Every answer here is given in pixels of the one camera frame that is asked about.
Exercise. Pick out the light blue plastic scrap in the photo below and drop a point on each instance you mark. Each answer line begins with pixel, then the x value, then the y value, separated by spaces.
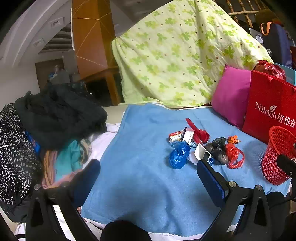
pixel 193 144

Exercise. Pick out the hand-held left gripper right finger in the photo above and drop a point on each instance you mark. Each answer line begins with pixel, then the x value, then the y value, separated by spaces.
pixel 209 183

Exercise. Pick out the large red plastic bag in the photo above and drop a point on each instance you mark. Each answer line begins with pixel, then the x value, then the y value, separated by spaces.
pixel 270 67

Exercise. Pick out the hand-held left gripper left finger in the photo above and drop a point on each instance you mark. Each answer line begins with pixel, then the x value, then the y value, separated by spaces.
pixel 91 171

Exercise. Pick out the blue blanket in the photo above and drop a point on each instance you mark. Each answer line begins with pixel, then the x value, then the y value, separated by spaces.
pixel 138 173

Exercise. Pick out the striped scarf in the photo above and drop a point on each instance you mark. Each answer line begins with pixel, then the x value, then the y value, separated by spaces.
pixel 49 166

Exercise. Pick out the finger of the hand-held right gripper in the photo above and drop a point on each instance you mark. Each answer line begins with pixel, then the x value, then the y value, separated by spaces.
pixel 286 165

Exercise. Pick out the white pink medicine box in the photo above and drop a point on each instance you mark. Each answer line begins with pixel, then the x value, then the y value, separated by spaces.
pixel 190 135

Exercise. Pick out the orange white medicine box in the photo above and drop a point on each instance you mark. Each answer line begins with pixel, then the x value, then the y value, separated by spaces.
pixel 174 136

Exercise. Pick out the red paper bag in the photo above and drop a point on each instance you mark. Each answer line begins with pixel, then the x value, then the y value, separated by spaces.
pixel 266 90

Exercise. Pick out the white bed sheet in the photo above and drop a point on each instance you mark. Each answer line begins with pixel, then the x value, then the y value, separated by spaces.
pixel 101 143

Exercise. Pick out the black plastic bag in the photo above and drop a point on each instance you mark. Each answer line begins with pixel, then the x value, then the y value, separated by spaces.
pixel 217 148

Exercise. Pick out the red mesh basket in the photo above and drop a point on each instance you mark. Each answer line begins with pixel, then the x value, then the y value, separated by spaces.
pixel 277 143

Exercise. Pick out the blue plastic bag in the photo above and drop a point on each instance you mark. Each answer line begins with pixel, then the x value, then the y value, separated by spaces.
pixel 179 155

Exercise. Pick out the teal cardboard box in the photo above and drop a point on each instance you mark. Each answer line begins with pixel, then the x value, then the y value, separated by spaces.
pixel 290 74

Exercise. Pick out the orange candy wrapper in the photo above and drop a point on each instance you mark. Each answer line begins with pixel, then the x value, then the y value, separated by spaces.
pixel 232 139

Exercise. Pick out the teal cloth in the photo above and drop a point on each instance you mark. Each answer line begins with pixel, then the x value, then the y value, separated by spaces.
pixel 69 157

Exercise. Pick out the black white floral garment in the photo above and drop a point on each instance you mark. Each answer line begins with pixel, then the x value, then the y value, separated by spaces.
pixel 13 150

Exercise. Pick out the brown wooden door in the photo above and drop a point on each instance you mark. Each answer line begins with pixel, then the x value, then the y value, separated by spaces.
pixel 41 74

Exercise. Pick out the orange wooden wardrobe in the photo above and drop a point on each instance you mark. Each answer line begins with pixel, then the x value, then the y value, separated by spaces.
pixel 90 34

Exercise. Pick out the small red plastic bag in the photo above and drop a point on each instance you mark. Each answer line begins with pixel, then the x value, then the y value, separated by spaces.
pixel 232 150

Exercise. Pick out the green floral quilt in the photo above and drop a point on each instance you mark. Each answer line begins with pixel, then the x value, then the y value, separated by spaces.
pixel 173 58

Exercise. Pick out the wooden chair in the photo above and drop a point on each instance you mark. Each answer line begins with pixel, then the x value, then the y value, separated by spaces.
pixel 231 7

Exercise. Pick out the pink pillow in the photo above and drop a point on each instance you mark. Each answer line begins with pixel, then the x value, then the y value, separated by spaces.
pixel 229 97

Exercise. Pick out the red plastic wrapper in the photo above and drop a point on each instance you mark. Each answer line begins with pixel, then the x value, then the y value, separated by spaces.
pixel 201 136

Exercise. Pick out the blue white face mask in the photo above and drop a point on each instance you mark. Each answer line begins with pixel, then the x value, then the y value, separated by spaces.
pixel 192 158

